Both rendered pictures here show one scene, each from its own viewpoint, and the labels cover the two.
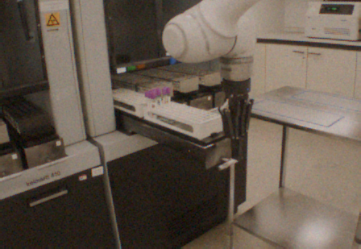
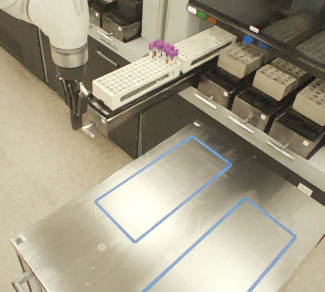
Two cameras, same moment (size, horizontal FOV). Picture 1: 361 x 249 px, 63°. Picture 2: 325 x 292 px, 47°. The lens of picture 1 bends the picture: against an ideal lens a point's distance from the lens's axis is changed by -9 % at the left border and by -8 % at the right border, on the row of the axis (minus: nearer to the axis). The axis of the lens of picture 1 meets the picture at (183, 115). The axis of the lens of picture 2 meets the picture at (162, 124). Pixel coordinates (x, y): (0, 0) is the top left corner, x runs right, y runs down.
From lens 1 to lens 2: 1.42 m
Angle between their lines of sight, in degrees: 71
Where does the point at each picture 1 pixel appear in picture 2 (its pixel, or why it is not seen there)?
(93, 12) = not seen: outside the picture
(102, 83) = (180, 11)
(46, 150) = (112, 26)
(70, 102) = (153, 8)
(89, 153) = (136, 54)
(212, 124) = (101, 93)
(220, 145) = (92, 112)
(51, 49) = not seen: outside the picture
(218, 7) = not seen: outside the picture
